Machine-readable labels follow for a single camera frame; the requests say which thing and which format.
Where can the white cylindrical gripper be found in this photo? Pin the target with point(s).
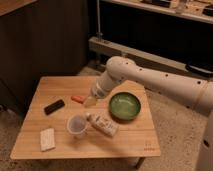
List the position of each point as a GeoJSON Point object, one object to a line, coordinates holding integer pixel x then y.
{"type": "Point", "coordinates": [97, 92]}

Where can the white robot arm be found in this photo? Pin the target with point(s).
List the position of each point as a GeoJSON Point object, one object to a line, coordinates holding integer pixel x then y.
{"type": "Point", "coordinates": [197, 94]}

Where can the green ceramic bowl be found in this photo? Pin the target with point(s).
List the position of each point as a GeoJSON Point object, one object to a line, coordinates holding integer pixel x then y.
{"type": "Point", "coordinates": [124, 106]}

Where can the white labelled bottle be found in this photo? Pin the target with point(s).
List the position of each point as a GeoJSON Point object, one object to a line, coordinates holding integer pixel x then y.
{"type": "Point", "coordinates": [102, 124]}

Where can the black rectangular block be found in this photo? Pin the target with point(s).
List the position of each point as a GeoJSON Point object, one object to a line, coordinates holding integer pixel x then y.
{"type": "Point", "coordinates": [54, 107]}

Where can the low wooden table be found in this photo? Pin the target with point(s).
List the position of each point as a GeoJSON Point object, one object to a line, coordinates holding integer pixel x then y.
{"type": "Point", "coordinates": [137, 138]}

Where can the grey metal shelf beam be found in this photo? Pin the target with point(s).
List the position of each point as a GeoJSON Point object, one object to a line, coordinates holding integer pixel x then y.
{"type": "Point", "coordinates": [140, 55]}

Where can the metal vertical pole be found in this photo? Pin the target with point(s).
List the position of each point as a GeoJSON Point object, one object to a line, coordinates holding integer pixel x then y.
{"type": "Point", "coordinates": [99, 34]}

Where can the dark wooden cabinet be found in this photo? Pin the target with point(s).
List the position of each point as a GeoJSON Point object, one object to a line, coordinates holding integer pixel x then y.
{"type": "Point", "coordinates": [46, 38]}

